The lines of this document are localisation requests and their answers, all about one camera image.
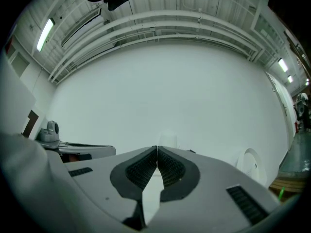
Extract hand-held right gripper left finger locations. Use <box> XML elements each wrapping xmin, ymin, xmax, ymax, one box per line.
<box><xmin>64</xmin><ymin>145</ymin><xmax>158</xmax><ymax>231</ymax></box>

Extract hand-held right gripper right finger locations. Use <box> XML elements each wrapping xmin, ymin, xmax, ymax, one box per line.
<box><xmin>144</xmin><ymin>145</ymin><xmax>283</xmax><ymax>233</ymax></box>

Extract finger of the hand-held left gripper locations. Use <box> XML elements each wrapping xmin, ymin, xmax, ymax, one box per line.
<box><xmin>57</xmin><ymin>141</ymin><xmax>117</xmax><ymax>160</ymax></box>

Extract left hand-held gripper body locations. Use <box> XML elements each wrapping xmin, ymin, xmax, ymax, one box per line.
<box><xmin>36</xmin><ymin>120</ymin><xmax>61</xmax><ymax>150</ymax></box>

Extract white toilet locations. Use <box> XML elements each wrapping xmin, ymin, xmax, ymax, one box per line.
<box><xmin>235</xmin><ymin>147</ymin><xmax>268</xmax><ymax>186</ymax></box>

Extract person's grey sleeve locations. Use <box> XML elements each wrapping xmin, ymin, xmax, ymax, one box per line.
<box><xmin>0</xmin><ymin>131</ymin><xmax>81</xmax><ymax>233</ymax></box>

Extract long ceiling light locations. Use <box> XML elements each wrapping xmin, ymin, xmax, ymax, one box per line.
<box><xmin>36</xmin><ymin>17</ymin><xmax>56</xmax><ymax>52</ymax></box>

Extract white door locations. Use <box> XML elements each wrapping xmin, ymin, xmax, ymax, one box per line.
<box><xmin>265</xmin><ymin>71</ymin><xmax>295</xmax><ymax>150</ymax></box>

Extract grey machine in background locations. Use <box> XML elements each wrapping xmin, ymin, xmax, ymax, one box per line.
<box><xmin>293</xmin><ymin>92</ymin><xmax>311</xmax><ymax>132</ymax></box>

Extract white ceiling pipes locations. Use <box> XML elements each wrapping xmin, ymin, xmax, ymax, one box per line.
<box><xmin>48</xmin><ymin>10</ymin><xmax>265</xmax><ymax>83</ymax></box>

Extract brown wall sign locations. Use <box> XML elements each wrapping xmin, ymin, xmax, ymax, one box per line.
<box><xmin>21</xmin><ymin>110</ymin><xmax>39</xmax><ymax>138</ymax></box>

